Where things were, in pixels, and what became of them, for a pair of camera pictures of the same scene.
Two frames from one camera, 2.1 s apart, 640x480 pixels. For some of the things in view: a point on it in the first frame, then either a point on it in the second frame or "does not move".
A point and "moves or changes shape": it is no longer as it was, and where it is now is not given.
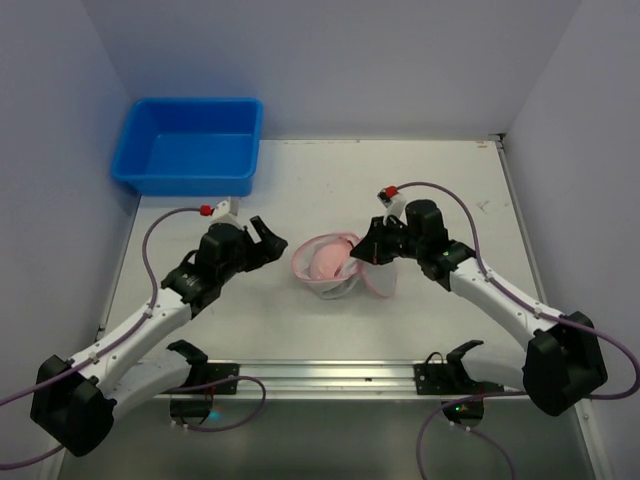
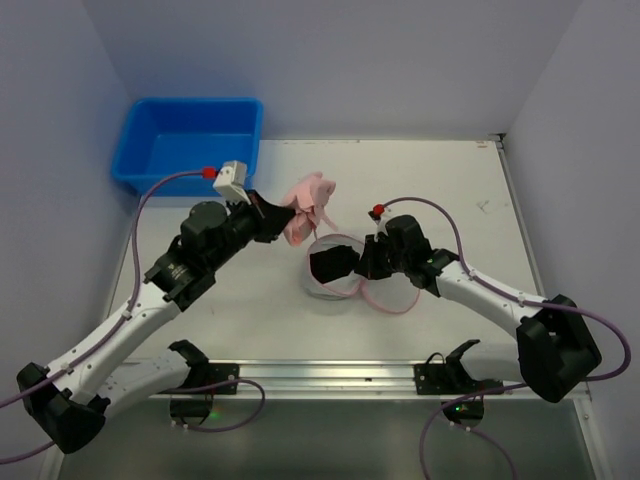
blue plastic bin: [190, 146] does not move
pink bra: [329, 257] -> [308, 197]
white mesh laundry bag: [380, 278] moves or changes shape
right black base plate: [445, 379] does not move
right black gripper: [382, 240] -> [367, 258]
